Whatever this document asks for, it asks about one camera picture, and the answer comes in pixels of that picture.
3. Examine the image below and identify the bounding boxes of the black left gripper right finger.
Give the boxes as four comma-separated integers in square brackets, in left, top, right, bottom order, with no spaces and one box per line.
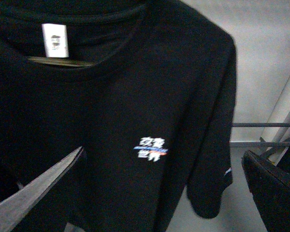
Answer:
[242,150,290,232]

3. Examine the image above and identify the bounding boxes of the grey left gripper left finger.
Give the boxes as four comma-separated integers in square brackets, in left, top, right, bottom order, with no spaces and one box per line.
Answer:
[0,147,84,232]

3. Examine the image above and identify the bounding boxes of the black printed t-shirt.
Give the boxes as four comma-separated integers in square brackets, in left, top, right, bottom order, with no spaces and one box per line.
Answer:
[0,0,236,232]

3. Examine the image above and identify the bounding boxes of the wooden clothes hanger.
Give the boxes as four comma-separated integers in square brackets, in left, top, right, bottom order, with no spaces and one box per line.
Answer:
[27,57,96,68]

